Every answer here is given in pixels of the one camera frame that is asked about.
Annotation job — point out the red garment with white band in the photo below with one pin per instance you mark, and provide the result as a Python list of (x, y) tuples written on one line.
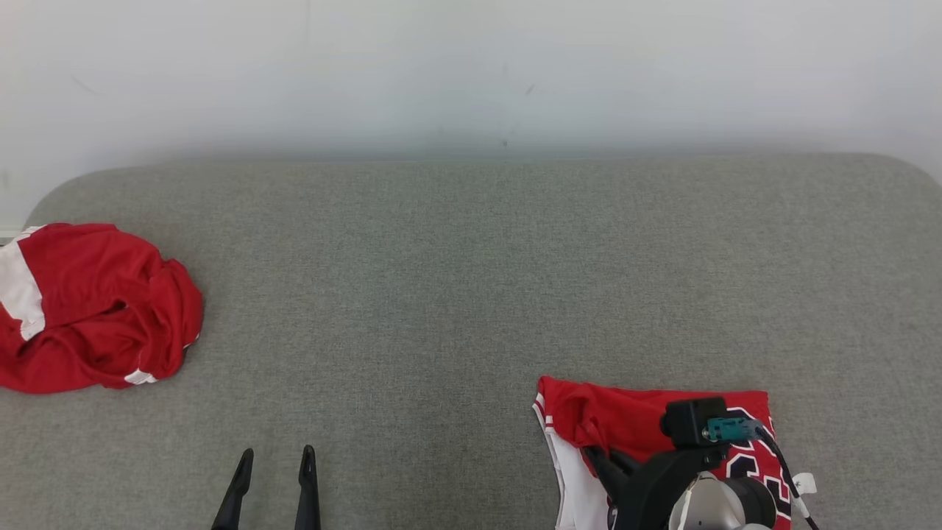
[(88, 309)]

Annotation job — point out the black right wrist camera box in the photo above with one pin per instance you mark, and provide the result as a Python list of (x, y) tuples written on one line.
[(688, 421)]

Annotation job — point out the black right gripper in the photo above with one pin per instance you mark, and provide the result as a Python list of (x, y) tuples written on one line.
[(651, 493)]

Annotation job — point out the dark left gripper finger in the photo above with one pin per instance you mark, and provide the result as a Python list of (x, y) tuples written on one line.
[(234, 497), (307, 493)]

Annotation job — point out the red jersey with number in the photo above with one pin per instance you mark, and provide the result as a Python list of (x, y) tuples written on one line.
[(625, 416)]

